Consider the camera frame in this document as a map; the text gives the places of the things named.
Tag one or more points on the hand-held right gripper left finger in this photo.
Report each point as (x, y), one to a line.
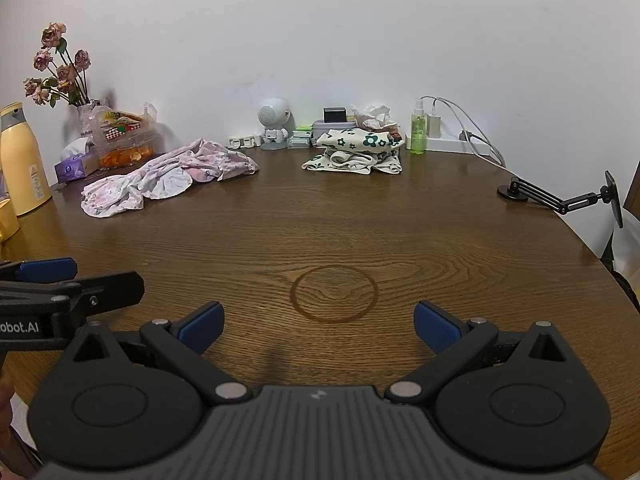
(202, 327)

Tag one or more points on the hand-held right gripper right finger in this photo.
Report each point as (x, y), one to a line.
(435, 327)

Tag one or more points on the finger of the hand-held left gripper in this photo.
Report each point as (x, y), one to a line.
(47, 270)
(115, 290)

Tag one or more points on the pink floral garment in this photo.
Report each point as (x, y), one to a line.
(150, 180)

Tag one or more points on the yellow cup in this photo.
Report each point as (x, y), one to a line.
(7, 220)

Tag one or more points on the purple tissue box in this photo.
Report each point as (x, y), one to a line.
(70, 170)

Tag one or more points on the yellow bottle grey cap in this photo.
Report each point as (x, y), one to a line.
(22, 170)

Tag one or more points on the clear glass vase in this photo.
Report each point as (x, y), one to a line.
(86, 120)

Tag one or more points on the checkered snack packet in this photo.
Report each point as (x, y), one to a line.
(122, 127)

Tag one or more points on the white power strip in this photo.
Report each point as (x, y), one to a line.
(450, 146)

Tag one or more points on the small patterned cloth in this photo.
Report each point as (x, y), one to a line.
(243, 141)

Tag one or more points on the green spray bottle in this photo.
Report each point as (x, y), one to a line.
(418, 135)

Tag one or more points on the dried rose bouquet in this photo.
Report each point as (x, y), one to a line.
(65, 72)

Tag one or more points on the white charger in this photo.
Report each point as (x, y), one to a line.
(434, 125)

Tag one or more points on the cream green flower cloth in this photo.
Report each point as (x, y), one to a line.
(350, 140)

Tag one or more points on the crumpled white tissue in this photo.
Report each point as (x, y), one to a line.
(372, 117)

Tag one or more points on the smartphone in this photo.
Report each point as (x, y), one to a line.
(614, 200)

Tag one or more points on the grey storage box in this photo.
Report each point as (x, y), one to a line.
(332, 126)

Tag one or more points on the white plush toy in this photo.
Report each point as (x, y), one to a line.
(272, 112)

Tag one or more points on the small black box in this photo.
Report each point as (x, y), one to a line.
(335, 115)

